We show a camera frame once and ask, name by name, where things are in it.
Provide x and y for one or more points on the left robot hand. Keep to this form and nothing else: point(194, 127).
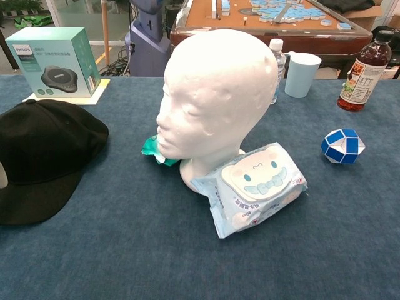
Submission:
point(2, 176)

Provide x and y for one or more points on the black baseball cap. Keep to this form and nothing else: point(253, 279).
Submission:
point(43, 150)

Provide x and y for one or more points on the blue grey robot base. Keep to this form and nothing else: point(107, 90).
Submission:
point(150, 47)

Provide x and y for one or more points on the white foam mannequin head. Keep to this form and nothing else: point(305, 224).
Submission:
point(212, 93)

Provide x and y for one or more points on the clear water bottle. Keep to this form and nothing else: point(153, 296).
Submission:
point(279, 62)

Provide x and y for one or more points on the dark tea drink bottle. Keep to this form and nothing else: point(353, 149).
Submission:
point(365, 68)

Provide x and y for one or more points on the white flat square board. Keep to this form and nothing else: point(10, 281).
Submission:
point(93, 100)

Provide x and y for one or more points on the teal Philips speaker box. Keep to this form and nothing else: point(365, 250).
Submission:
point(53, 62)

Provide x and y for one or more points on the blue table cloth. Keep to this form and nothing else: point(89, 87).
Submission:
point(125, 250)

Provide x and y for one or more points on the green crumpled plastic packet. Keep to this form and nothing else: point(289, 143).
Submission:
point(151, 147)

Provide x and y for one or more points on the green bags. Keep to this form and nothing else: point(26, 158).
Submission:
point(31, 22)

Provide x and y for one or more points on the wooden pole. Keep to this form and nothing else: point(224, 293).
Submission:
point(106, 31)

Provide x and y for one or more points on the light blue wet wipes pack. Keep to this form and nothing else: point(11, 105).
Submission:
point(250, 193)

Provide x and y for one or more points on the light blue plastic cup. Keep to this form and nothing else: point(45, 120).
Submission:
point(300, 78)

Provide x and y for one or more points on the blue mahjong tile heap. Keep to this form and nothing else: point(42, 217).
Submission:
point(290, 12)

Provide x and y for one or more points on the brown mahjong table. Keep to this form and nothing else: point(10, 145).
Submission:
point(312, 40)

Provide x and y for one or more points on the blue white snake puzzle ball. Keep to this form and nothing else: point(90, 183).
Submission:
point(342, 147)

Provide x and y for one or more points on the blue white mahjong tile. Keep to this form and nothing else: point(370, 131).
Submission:
point(343, 26)
point(328, 22)

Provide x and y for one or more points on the black cloth heap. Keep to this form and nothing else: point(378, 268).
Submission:
point(347, 4)

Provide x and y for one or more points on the cardboard box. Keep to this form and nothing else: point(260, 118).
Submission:
point(365, 20)

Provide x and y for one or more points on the white printed carton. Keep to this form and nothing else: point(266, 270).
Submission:
point(390, 73)

